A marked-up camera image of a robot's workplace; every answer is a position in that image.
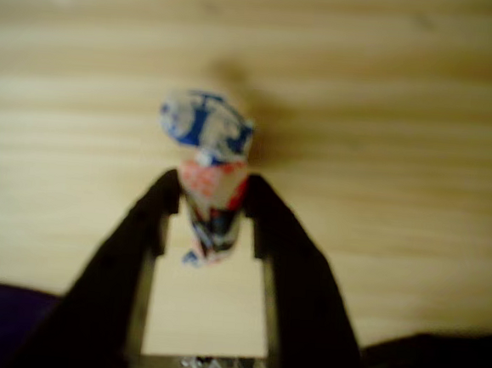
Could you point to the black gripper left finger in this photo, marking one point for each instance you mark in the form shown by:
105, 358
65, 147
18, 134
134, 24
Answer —
100, 300

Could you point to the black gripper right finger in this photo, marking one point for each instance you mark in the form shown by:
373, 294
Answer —
304, 316

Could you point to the dark purple object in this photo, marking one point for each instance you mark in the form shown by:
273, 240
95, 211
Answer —
0, 326

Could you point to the blue white red candy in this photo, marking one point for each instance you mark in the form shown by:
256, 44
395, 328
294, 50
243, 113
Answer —
208, 125

